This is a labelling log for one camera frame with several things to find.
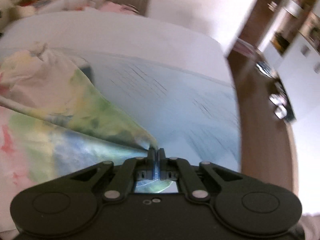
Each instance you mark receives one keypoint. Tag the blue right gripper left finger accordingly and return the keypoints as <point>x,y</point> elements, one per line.
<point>151,164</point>

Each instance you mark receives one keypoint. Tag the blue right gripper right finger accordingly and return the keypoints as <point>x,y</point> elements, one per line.
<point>162,162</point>

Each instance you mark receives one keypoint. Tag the tie-dye colourful garment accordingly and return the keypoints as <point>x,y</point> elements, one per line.
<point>55,122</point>

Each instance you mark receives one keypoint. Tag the pink clothes on chair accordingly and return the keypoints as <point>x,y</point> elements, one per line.
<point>118,8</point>

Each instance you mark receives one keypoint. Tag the blue patterned table mat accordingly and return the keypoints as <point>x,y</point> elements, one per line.
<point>129,102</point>

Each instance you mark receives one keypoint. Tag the white wall cupboard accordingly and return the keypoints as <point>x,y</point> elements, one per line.
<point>298,70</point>

